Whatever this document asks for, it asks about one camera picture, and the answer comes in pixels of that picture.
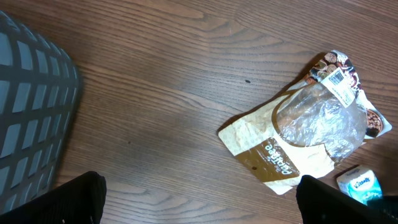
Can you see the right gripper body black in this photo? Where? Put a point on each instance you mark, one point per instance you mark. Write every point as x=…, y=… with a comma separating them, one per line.
x=386, y=206

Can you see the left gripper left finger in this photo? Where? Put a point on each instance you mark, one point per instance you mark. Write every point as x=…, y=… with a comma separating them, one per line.
x=81, y=200

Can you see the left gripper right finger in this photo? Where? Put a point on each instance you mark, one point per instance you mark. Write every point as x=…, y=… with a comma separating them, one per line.
x=321, y=204

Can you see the small green white packet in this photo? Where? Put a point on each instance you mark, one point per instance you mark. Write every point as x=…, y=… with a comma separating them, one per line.
x=361, y=184

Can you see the brown clear snack bag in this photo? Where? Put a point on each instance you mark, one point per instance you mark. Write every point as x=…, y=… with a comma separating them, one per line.
x=309, y=129

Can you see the grey plastic mesh basket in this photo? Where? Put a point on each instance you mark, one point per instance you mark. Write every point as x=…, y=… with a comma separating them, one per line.
x=40, y=89

